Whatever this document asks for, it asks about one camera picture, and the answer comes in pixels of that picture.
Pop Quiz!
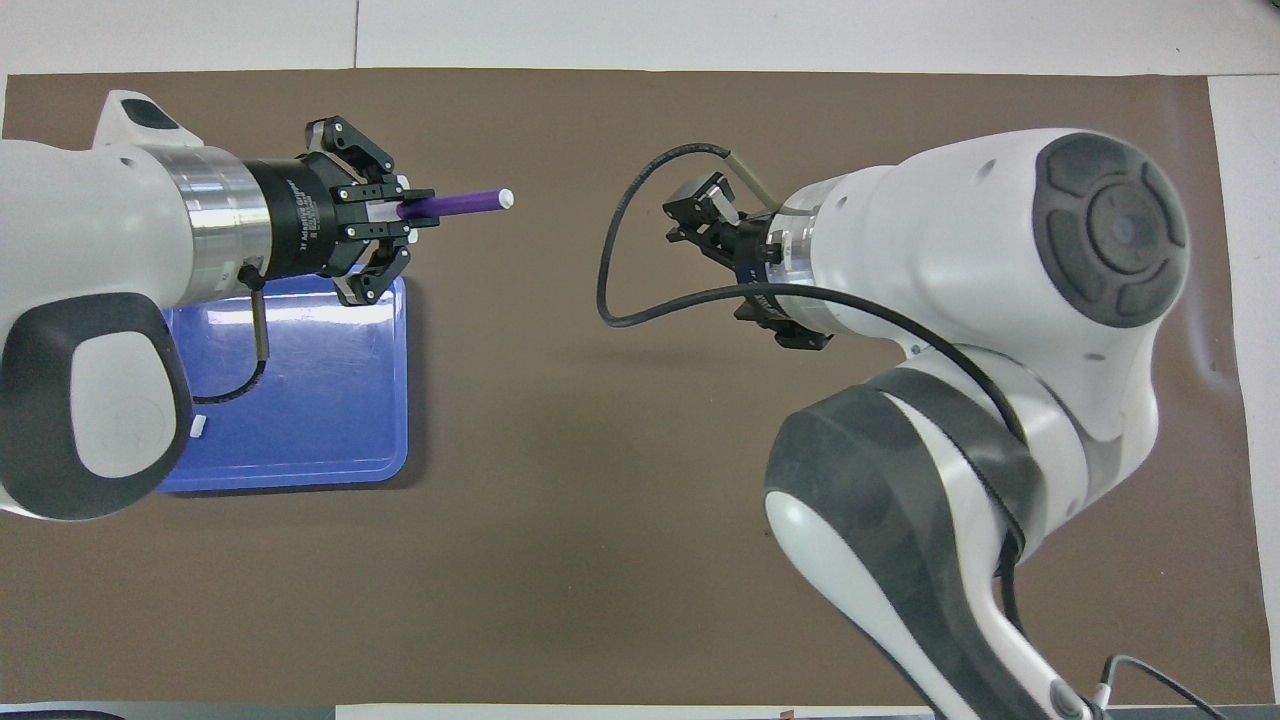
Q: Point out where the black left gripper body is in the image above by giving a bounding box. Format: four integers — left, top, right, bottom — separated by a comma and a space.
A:
243, 153, 366, 281

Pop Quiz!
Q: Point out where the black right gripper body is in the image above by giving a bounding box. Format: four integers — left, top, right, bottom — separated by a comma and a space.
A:
720, 215, 791, 321

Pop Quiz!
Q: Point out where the purple pen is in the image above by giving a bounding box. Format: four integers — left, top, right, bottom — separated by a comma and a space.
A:
397, 188, 515, 221

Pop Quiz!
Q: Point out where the blue plastic tray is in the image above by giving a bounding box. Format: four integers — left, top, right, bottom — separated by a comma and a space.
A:
155, 275, 409, 494

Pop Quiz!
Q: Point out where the brown table mat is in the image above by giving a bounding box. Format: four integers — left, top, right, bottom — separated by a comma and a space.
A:
0, 68, 1276, 707

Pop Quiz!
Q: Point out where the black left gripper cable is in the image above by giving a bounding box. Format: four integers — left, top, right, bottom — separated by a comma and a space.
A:
190, 262, 271, 406

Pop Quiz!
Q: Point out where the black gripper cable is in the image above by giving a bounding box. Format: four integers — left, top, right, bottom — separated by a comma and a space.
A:
597, 143, 1031, 641
190, 262, 271, 406

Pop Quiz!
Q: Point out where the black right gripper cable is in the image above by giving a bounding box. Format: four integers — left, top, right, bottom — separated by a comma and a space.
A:
597, 143, 1031, 641

